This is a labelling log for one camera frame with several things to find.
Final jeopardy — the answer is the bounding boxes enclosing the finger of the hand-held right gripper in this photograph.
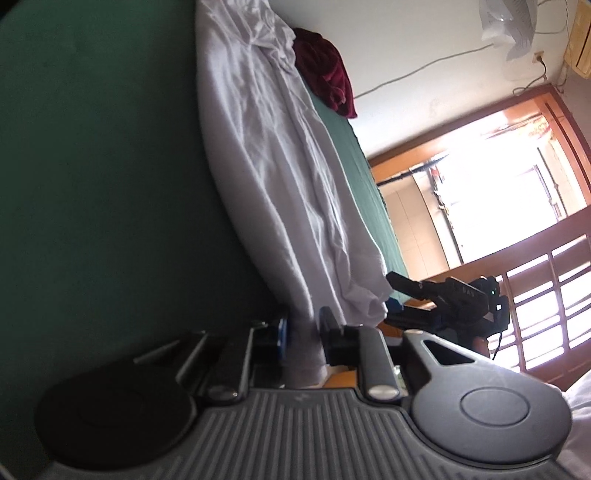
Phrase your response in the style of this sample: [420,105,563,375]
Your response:
[385,299,443,330]
[386,271,447,302]

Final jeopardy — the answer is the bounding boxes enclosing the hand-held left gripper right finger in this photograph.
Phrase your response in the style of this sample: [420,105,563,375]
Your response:
[318,307,502,402]

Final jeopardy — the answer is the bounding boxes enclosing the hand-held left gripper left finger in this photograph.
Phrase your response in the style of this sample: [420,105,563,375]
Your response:
[134,318,291,402]

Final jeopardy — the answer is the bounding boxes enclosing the white shirt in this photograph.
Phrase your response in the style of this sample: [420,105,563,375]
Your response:
[194,0,393,388]

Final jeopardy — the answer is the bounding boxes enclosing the wooden lattice door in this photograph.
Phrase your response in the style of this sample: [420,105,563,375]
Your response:
[455,233,591,386]

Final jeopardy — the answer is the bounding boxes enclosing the white fabric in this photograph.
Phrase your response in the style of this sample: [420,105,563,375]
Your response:
[558,381,591,480]

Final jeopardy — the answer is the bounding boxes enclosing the dark red garment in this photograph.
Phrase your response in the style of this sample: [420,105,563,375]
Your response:
[292,27,358,119]

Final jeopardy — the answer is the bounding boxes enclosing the green bed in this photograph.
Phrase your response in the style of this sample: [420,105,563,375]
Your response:
[0,0,409,462]

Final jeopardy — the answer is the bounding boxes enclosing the white fan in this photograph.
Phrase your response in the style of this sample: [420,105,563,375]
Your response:
[478,0,539,62]

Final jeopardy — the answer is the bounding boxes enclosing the wooden door frame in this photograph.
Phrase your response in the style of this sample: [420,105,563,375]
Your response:
[367,83,591,278]

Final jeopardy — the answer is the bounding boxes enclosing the long wall cable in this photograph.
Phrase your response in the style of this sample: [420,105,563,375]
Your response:
[353,39,509,99]

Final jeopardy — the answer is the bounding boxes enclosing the short socket cable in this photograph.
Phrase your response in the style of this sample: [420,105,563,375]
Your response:
[512,55,551,96]

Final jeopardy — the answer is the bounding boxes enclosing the wall air conditioner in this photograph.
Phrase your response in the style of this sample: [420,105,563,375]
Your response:
[562,0,591,78]

